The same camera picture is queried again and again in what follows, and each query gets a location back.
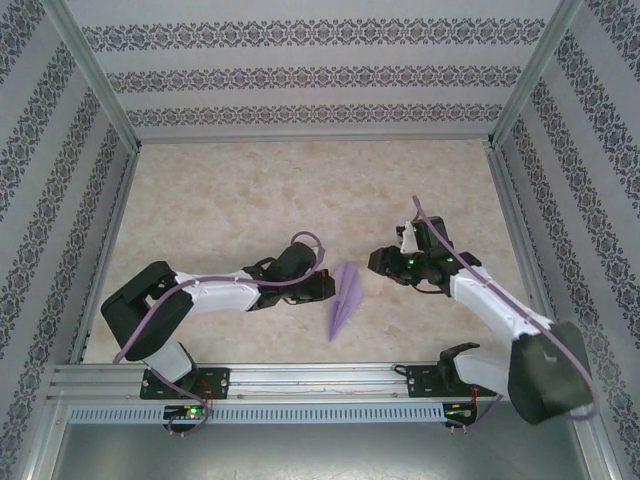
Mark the purple paper sheet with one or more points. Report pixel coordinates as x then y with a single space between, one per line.
345 300

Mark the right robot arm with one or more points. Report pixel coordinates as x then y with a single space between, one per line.
545 380

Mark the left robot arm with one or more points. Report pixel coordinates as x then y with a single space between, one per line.
145 320

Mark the grey metal panel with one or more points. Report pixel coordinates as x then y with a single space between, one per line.
320 455

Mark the aluminium side rail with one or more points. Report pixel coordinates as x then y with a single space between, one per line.
107 225
520 235

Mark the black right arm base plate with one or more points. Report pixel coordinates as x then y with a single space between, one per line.
420 382

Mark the aluminium mounting rail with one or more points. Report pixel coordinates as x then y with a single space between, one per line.
310 380

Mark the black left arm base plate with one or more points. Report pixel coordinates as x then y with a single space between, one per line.
220 382

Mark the aluminium frame post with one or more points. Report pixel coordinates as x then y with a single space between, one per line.
597 445
95 75
47 440
537 70

